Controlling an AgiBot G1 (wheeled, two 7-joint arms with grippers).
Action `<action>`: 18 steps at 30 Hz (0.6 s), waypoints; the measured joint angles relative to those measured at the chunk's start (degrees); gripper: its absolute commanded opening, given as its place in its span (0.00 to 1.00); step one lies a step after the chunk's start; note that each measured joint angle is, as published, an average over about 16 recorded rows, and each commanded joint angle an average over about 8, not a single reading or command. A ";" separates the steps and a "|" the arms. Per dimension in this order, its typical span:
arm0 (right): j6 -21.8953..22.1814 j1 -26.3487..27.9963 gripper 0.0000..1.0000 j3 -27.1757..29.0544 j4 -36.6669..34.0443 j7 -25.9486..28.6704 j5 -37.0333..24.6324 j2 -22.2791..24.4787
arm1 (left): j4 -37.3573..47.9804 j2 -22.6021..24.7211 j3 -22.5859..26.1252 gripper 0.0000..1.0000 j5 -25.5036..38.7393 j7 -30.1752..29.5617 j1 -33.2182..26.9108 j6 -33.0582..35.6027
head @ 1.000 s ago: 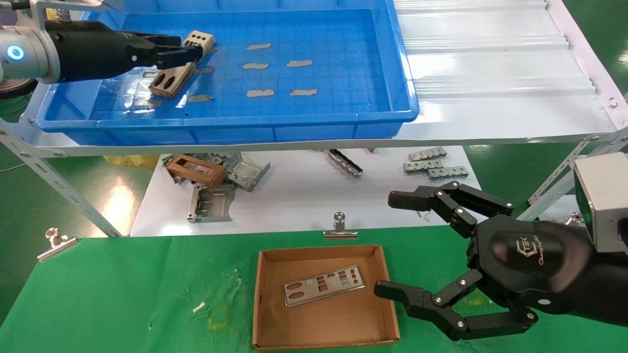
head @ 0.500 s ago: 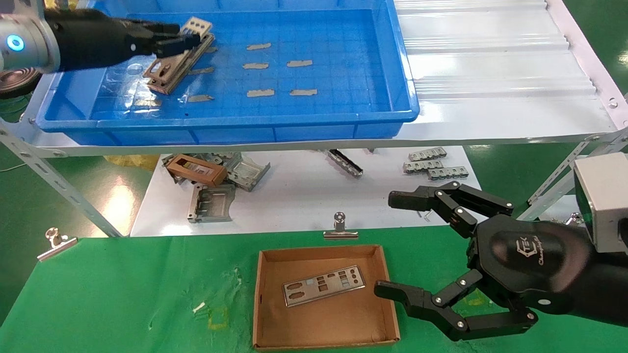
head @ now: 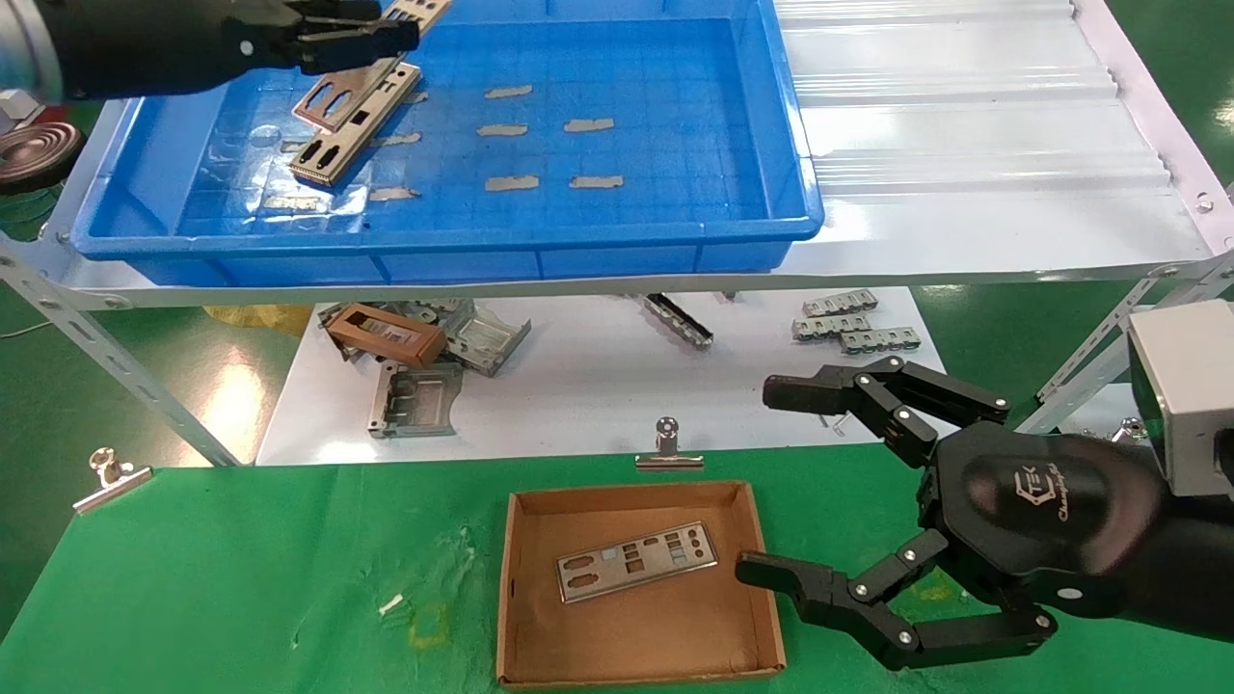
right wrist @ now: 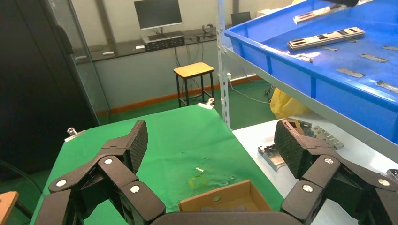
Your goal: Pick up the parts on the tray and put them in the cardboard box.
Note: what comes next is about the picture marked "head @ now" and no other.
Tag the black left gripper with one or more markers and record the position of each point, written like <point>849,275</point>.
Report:
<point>154,43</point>

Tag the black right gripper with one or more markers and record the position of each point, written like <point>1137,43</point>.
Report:
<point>1041,501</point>

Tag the silver metal IO shield plate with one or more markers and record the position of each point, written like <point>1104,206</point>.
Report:
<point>337,154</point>
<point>333,106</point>
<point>636,564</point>

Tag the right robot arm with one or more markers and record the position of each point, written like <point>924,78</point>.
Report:
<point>1195,569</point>

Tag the brown cardboard box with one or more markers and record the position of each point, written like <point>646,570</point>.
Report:
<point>636,646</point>

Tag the blue plastic tray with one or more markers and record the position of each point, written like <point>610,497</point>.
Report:
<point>627,231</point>

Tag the small white box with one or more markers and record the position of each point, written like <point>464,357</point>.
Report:
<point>14,104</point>

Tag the small metal hex key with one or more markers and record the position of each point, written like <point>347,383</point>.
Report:
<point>837,422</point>

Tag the perforated metal angle strut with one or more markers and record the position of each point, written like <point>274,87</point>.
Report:
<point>87,337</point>
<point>1089,366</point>

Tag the black chrome strip part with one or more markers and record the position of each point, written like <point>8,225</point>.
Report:
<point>680,320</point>

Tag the yellow plastic bag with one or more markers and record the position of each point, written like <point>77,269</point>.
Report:
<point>255,316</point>

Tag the white flat board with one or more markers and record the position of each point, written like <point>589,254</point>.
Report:
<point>578,386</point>

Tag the black round speaker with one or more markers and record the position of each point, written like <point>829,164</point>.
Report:
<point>34,154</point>

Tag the white corrugated shelf board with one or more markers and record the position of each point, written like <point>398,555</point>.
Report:
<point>964,145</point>

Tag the white paper scrap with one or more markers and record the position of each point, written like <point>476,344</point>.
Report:
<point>390,604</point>

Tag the green table cloth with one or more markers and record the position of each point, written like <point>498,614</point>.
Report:
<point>241,578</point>

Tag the small grey slotted bracket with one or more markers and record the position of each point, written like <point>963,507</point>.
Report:
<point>839,303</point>
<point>829,327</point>
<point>879,339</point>

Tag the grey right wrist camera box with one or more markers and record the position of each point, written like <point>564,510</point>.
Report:
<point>1181,395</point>

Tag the brown rectangular frame part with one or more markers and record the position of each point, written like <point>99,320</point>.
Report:
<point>424,345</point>

